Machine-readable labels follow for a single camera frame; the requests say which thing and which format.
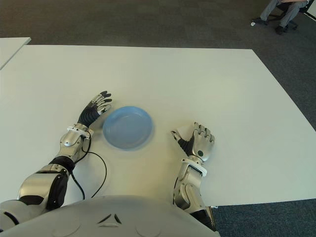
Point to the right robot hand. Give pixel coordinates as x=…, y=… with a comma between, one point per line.
x=203, y=143

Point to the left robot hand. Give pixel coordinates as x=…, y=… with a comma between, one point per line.
x=87, y=116

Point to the white charger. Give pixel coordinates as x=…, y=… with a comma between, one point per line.
x=185, y=132

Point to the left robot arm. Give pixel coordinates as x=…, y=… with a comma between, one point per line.
x=70, y=142

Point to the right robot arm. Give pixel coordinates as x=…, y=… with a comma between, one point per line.
x=190, y=190

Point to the blue plate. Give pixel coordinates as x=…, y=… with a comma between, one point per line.
x=128, y=128

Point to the white side table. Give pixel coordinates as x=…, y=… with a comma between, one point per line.
x=10, y=49

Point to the grey robot torso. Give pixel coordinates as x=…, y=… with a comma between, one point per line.
x=111, y=217

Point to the seated person grey trousers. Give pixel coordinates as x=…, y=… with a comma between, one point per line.
x=288, y=13

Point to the black office chair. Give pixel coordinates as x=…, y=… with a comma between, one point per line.
x=281, y=7

